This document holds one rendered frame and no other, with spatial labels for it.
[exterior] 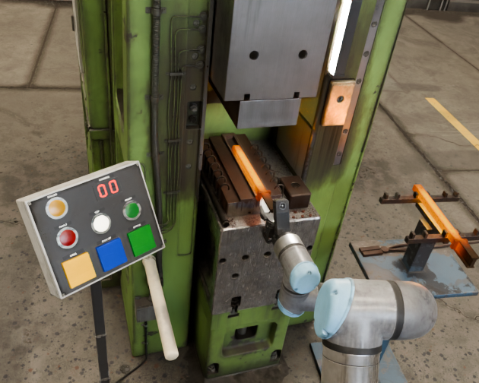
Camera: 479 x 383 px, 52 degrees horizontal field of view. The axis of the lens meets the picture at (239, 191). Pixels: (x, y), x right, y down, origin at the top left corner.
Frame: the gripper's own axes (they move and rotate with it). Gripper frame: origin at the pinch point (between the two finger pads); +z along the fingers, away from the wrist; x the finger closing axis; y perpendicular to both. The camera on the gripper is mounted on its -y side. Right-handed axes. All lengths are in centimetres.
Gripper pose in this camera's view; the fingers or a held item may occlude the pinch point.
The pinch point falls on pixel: (265, 197)
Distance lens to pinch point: 168.6
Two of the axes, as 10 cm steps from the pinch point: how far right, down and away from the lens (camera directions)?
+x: 9.5, -0.9, 3.1
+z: -3.0, -6.1, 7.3
